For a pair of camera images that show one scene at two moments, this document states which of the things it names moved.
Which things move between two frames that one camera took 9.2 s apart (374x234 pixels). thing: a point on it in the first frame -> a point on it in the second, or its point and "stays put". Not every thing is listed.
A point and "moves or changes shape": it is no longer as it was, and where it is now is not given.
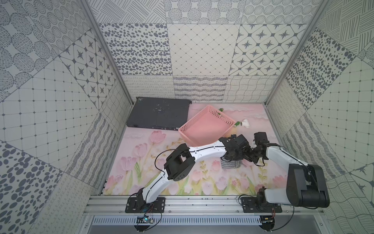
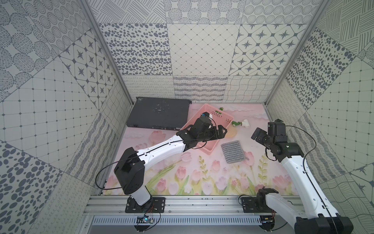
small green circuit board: x=144 y=219 stays put
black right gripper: x=246 y=156 -> x=260 y=138
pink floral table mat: x=141 y=152 stays put
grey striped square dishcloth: x=233 y=164 moves or changes shape
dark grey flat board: x=158 y=113 stays put
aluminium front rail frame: x=201 y=215 stays put
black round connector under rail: x=268 y=222 stays put
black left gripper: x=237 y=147 -> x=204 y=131
